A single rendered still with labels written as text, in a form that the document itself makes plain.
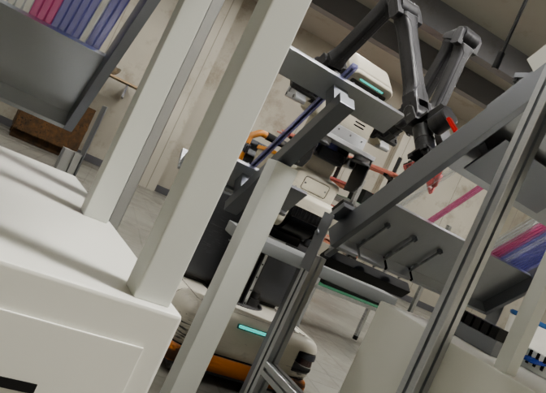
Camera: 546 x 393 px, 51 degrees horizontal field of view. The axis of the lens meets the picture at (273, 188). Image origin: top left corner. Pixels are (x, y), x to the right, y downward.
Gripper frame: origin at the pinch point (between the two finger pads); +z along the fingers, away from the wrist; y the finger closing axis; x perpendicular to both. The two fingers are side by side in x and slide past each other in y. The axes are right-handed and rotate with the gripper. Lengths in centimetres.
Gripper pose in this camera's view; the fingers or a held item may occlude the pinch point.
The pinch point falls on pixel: (432, 183)
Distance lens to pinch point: 157.0
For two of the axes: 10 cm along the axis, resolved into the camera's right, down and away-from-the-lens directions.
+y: 7.9, 3.8, 4.9
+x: -6.2, 4.6, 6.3
